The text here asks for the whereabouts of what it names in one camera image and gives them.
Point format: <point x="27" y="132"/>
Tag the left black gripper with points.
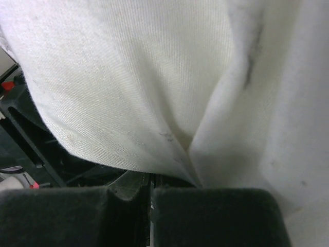
<point x="29" y="148"/>

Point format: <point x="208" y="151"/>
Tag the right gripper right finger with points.
<point x="183" y="215"/>

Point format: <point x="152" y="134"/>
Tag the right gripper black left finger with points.
<point x="112" y="215"/>

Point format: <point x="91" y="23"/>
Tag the white pillow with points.
<point x="122" y="83"/>

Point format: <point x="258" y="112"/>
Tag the white pillowcase blue trim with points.
<point x="266" y="123"/>

